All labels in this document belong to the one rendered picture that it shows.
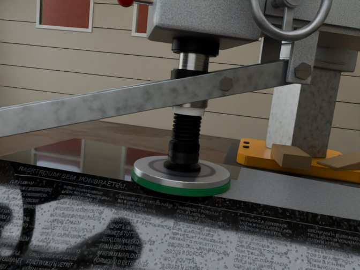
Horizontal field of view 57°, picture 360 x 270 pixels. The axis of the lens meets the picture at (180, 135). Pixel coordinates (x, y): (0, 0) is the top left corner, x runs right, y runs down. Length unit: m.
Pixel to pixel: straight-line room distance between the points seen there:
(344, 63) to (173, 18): 1.00
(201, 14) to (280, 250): 0.44
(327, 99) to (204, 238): 1.01
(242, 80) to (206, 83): 0.07
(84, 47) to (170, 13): 7.14
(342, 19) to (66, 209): 0.65
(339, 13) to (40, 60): 7.78
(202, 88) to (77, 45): 7.21
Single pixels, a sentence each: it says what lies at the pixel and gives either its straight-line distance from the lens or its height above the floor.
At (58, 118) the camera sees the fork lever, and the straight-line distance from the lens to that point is 0.65.
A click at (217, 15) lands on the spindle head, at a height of 1.16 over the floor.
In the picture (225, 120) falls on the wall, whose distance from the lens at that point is 6.85.
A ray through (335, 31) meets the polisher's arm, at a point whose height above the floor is 1.17.
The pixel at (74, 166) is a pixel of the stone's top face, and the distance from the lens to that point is 0.78.
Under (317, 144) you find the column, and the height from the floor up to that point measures 0.84.
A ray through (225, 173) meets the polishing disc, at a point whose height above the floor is 0.85.
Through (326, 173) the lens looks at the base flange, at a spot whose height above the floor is 0.76.
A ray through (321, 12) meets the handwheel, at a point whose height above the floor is 1.18.
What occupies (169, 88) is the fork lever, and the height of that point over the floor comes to 1.02.
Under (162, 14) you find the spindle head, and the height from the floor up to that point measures 1.15.
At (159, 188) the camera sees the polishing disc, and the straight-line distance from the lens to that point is 0.64.
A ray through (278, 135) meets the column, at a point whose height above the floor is 0.85.
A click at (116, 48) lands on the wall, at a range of 7.41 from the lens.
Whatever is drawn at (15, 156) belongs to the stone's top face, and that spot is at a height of 0.82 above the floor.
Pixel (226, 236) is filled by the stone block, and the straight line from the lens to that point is 0.64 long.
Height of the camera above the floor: 1.04
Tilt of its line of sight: 9 degrees down
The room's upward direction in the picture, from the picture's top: 6 degrees clockwise
